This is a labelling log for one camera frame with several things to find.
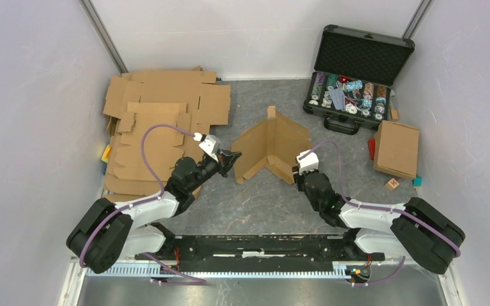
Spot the black poker chip case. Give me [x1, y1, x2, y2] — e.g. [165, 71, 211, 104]
[302, 25, 415, 135]

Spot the red object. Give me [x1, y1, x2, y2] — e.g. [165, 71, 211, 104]
[367, 138, 376, 161]

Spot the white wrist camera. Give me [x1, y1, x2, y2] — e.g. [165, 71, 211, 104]
[198, 135, 221, 161]
[296, 150, 319, 175]

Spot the folded cardboard box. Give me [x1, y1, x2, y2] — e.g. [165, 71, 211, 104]
[373, 120, 419, 180]

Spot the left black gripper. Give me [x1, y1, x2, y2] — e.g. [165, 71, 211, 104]
[188, 148, 242, 193]

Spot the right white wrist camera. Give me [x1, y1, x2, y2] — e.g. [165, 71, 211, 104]
[296, 150, 319, 175]

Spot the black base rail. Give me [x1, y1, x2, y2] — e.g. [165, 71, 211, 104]
[153, 234, 385, 273]

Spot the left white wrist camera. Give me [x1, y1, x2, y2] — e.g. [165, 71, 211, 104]
[198, 135, 221, 161]

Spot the small brown wooden block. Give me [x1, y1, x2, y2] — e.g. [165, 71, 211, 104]
[390, 109, 399, 122]

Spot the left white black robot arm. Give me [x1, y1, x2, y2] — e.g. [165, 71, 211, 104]
[66, 149, 242, 273]

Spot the cardboard box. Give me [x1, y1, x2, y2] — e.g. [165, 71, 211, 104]
[373, 120, 419, 180]
[231, 106, 312, 184]

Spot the stack of flat cardboard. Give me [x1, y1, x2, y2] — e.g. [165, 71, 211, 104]
[103, 68, 231, 199]

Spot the teal cube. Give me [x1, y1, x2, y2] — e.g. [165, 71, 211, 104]
[412, 175, 422, 188]

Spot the wooden letter block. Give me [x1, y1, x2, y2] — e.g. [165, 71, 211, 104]
[385, 178, 400, 191]

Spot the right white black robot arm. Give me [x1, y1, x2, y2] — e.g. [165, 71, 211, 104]
[292, 166, 466, 274]

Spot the orange yellow block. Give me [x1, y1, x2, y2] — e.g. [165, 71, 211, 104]
[100, 145, 112, 163]

